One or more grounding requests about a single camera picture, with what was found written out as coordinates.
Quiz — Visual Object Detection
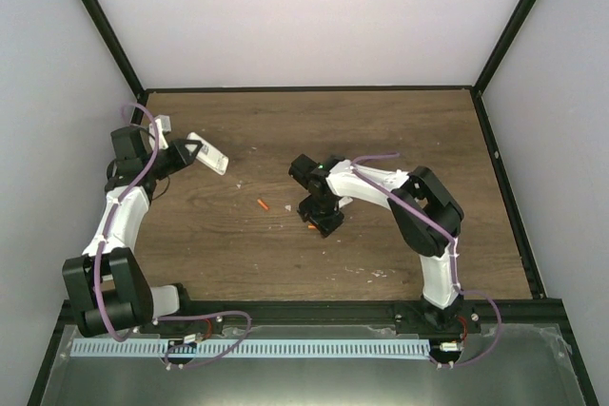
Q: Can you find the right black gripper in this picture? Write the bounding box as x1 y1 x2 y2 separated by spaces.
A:
298 194 344 238

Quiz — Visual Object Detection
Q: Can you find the white remote control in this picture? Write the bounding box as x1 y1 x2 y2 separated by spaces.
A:
187 132 229 176

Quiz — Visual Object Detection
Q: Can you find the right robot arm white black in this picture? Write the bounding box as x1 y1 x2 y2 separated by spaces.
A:
288 153 464 333

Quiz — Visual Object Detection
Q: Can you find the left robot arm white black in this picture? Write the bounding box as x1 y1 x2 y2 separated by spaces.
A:
62 126 203 338

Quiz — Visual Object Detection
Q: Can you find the metal front plate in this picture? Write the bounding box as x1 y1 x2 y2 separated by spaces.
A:
40 324 586 405

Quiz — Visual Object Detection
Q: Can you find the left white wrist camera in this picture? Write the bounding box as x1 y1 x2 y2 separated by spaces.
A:
147 115 171 150

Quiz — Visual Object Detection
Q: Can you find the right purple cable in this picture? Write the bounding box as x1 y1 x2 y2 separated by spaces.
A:
351 151 503 371

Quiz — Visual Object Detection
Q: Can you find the purple cable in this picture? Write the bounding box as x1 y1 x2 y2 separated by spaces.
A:
92 102 253 371
351 151 503 371

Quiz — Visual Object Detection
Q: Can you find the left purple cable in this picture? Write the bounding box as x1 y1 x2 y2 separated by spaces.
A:
92 102 253 371

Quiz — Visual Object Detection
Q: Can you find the light blue slotted cable duct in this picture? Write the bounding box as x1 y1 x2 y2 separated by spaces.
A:
70 338 430 359

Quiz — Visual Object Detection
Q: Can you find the black aluminium frame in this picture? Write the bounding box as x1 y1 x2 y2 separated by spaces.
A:
26 0 600 406

